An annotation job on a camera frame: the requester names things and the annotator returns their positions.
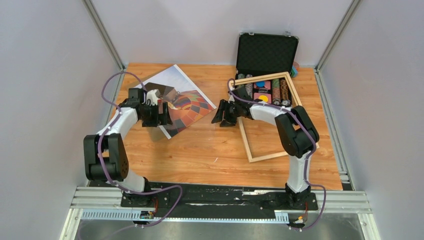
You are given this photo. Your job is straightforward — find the grey slotted cable duct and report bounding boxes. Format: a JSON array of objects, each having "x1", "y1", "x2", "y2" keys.
[{"x1": 80, "y1": 209, "x2": 290, "y2": 223}]

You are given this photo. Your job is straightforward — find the blue orange chip stack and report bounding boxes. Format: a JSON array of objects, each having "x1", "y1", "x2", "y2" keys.
[{"x1": 279, "y1": 78, "x2": 292, "y2": 107}]

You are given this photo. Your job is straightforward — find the black poker chip case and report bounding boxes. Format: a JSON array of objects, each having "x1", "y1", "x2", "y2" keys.
[{"x1": 235, "y1": 32, "x2": 299, "y2": 105}]

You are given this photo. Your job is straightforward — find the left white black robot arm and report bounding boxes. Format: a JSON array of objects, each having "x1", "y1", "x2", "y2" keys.
[{"x1": 83, "y1": 88, "x2": 172, "y2": 207}]

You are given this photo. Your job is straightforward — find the aluminium front rail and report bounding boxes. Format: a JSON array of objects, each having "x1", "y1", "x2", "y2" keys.
[{"x1": 70, "y1": 184, "x2": 372, "y2": 214}]

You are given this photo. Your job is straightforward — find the light wooden picture frame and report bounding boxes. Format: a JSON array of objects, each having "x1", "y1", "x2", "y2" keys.
[{"x1": 227, "y1": 72, "x2": 320, "y2": 163}]

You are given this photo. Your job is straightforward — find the blue dealer button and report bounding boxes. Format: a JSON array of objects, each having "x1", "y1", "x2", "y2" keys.
[{"x1": 255, "y1": 81, "x2": 265, "y2": 88}]

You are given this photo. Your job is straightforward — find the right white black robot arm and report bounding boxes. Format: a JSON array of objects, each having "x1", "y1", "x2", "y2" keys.
[{"x1": 211, "y1": 87, "x2": 320, "y2": 209}]

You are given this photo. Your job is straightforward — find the green chip stack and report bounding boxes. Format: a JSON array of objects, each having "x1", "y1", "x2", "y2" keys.
[{"x1": 271, "y1": 78, "x2": 281, "y2": 106}]

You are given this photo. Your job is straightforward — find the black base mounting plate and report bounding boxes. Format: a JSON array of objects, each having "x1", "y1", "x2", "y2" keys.
[{"x1": 120, "y1": 184, "x2": 319, "y2": 219}]

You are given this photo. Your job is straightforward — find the colourful balloon photo print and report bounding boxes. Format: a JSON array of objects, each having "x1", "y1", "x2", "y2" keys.
[{"x1": 143, "y1": 64, "x2": 217, "y2": 139}]

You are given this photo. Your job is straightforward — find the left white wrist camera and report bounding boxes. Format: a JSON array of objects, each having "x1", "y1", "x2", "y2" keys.
[{"x1": 145, "y1": 89, "x2": 161, "y2": 106}]

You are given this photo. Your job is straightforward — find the red playing card deck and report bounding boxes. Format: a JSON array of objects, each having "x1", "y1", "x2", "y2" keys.
[{"x1": 252, "y1": 80, "x2": 272, "y2": 104}]

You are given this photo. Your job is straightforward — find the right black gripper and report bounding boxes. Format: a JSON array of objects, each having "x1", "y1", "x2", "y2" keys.
[{"x1": 212, "y1": 99, "x2": 242, "y2": 127}]

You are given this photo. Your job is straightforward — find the yellow dealer button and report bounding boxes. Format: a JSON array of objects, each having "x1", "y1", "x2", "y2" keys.
[{"x1": 258, "y1": 95, "x2": 269, "y2": 102}]

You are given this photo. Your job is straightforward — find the colourful objects behind case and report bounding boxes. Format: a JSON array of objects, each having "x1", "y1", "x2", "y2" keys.
[{"x1": 290, "y1": 61, "x2": 300, "y2": 78}]

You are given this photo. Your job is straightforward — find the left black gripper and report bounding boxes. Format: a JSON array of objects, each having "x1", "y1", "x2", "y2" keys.
[{"x1": 140, "y1": 102, "x2": 173, "y2": 128}]

